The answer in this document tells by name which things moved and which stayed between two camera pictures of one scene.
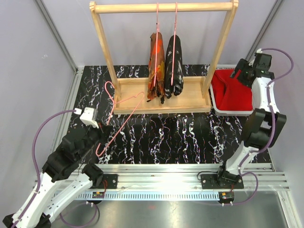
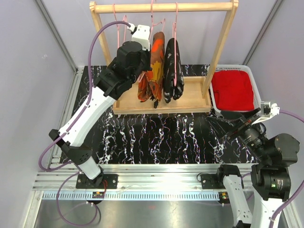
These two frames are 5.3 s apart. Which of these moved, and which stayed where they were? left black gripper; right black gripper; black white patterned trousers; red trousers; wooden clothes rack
Moved: left black gripper; right black gripper
Stayed: wooden clothes rack; red trousers; black white patterned trousers
